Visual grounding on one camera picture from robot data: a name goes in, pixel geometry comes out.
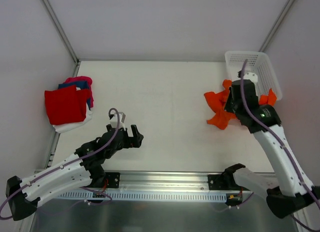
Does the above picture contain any orange t shirt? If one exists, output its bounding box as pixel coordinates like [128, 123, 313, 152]
[203, 79, 278, 130]

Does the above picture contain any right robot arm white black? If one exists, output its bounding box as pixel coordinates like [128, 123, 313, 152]
[222, 79, 320, 218]

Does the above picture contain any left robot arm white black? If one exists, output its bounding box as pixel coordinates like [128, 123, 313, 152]
[5, 125, 144, 221]

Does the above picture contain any white plastic basket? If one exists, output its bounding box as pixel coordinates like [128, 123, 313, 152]
[224, 51, 283, 101]

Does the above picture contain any white folded t shirt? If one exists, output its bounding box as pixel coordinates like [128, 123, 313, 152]
[53, 104, 93, 134]

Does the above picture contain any red folded t shirt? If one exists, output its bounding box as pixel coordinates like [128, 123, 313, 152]
[44, 85, 91, 125]

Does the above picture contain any blue folded t shirt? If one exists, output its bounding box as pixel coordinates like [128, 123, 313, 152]
[58, 81, 90, 90]

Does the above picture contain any pink folded t shirt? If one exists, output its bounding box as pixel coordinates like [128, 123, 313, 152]
[64, 76, 94, 109]

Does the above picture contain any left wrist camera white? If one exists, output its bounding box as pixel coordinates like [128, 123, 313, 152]
[109, 112, 126, 129]

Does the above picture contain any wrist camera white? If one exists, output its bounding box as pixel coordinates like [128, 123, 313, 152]
[109, 112, 126, 129]
[238, 70, 258, 84]

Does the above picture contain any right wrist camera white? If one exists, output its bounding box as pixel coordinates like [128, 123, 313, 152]
[238, 70, 258, 84]

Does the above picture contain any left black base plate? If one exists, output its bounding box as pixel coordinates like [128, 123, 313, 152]
[88, 172, 121, 189]

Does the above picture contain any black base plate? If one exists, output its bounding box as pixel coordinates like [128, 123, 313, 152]
[88, 172, 121, 189]
[207, 173, 248, 191]

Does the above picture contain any white slotted cable duct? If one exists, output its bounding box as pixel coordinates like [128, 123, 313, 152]
[58, 189, 227, 203]

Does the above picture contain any aluminium mounting rail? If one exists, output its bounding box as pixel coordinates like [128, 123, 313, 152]
[33, 169, 278, 192]

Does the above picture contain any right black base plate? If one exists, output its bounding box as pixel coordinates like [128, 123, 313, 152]
[207, 173, 248, 191]

